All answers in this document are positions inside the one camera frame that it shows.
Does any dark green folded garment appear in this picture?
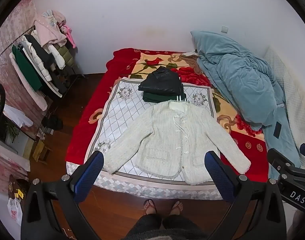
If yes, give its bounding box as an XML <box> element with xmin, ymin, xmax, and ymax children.
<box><xmin>143</xmin><ymin>92</ymin><xmax>186</xmax><ymax>103</ymax></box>

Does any black remote on duvet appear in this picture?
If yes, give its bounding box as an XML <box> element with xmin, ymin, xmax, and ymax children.
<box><xmin>273</xmin><ymin>121</ymin><xmax>282</xmax><ymax>139</ymax></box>

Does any white bed sheet right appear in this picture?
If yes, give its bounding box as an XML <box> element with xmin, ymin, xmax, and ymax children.
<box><xmin>262</xmin><ymin>45</ymin><xmax>305</xmax><ymax>165</ymax></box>

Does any person foot sandal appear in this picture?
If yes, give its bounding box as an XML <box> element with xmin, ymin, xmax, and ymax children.
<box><xmin>143</xmin><ymin>199</ymin><xmax>157</xmax><ymax>215</ymax></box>
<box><xmin>169</xmin><ymin>200</ymin><xmax>184</xmax><ymax>216</ymax></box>

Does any pink hanging garment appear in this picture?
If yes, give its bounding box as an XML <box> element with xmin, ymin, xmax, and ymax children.
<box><xmin>60</xmin><ymin>24</ymin><xmax>76</xmax><ymax>49</ymax></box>

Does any person right foot sandal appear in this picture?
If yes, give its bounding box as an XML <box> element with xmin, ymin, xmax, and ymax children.
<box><xmin>169</xmin><ymin>200</ymin><xmax>184</xmax><ymax>216</ymax></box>

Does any white wall socket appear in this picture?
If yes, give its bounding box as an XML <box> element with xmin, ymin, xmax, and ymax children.
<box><xmin>221</xmin><ymin>26</ymin><xmax>229</xmax><ymax>34</ymax></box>

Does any black leather jacket folded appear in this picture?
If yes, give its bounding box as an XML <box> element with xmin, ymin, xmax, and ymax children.
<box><xmin>138</xmin><ymin>67</ymin><xmax>184</xmax><ymax>96</ymax></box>

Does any white plastic bag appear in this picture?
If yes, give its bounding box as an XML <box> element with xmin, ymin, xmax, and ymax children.
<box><xmin>7</xmin><ymin>198</ymin><xmax>23</xmax><ymax>226</ymax></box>

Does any clothes rack with garments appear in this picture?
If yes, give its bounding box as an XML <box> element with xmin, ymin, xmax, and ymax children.
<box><xmin>9</xmin><ymin>10</ymin><xmax>78</xmax><ymax>112</ymax></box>

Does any person left foot sandal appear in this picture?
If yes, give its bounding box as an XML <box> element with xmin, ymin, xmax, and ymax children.
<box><xmin>143</xmin><ymin>199</ymin><xmax>157</xmax><ymax>215</ymax></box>

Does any red floral blanket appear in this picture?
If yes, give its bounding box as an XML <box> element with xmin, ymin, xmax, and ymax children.
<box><xmin>65</xmin><ymin>48</ymin><xmax>269</xmax><ymax>182</ymax></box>

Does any white mattress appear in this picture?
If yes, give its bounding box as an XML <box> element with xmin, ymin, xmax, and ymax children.
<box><xmin>66</xmin><ymin>161</ymin><xmax>223</xmax><ymax>201</ymax></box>

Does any blue-grey duvet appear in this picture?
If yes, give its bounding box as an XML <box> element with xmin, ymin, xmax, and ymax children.
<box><xmin>191</xmin><ymin>30</ymin><xmax>301</xmax><ymax>168</ymax></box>

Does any white tweed jacket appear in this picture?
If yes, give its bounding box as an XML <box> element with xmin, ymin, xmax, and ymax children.
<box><xmin>104</xmin><ymin>101</ymin><xmax>251</xmax><ymax>185</ymax></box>

